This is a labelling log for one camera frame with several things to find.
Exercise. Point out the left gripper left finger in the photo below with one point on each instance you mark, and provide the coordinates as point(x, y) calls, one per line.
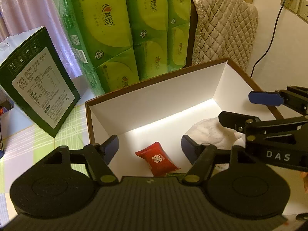
point(98, 157)

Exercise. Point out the white knitted sock bundle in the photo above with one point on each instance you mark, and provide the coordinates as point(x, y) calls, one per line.
point(212, 132)

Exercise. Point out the plaid bed sheet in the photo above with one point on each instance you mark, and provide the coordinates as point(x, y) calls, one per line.
point(25, 143)

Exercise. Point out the blue milk carton box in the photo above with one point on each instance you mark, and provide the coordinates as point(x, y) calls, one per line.
point(6, 105)

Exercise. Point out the pink curtain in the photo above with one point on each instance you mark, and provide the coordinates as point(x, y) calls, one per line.
point(18, 16)

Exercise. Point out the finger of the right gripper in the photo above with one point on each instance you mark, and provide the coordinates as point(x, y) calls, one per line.
point(247, 124)
point(293, 97)

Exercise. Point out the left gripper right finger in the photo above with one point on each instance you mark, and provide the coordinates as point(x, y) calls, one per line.
point(201, 156)

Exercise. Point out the white medicine box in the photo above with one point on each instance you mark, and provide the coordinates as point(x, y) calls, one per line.
point(221, 167)

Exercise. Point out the green tissue pack bundle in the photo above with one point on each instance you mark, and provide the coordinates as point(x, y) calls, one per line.
point(118, 43)

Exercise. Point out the red candy packet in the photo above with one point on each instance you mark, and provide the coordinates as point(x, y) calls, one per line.
point(157, 159)

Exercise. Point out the green medicine box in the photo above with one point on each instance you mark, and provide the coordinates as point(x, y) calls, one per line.
point(178, 175)

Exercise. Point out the quilted beige covered chair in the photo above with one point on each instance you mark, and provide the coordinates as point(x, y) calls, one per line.
point(224, 29)

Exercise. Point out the wall power socket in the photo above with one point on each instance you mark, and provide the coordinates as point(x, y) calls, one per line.
point(292, 5)

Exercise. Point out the brown cardboard shoe box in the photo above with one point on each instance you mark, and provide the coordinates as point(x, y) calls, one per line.
point(163, 108)

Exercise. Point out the green cow milk box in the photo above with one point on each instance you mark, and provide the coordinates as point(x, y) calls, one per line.
point(35, 79)

